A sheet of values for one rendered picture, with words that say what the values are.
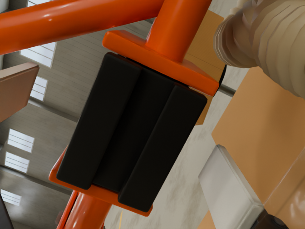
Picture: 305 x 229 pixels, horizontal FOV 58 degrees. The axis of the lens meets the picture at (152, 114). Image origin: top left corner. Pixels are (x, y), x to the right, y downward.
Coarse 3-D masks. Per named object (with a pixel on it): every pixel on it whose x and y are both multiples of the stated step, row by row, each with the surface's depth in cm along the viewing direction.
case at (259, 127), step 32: (256, 96) 32; (288, 96) 26; (224, 128) 37; (256, 128) 29; (288, 128) 24; (256, 160) 27; (288, 160) 23; (256, 192) 25; (288, 192) 21; (288, 224) 20
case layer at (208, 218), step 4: (208, 212) 116; (208, 216) 115; (204, 220) 116; (208, 220) 113; (212, 220) 110; (200, 224) 118; (204, 224) 115; (208, 224) 112; (212, 224) 109; (200, 228) 117; (204, 228) 114; (208, 228) 111; (212, 228) 108
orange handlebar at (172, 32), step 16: (176, 0) 13; (192, 0) 13; (208, 0) 13; (160, 16) 14; (176, 16) 13; (192, 16) 13; (160, 32) 14; (176, 32) 13; (192, 32) 14; (160, 48) 14; (176, 48) 14; (80, 192) 17; (80, 208) 16; (96, 208) 16; (64, 224) 18; (80, 224) 17; (96, 224) 17
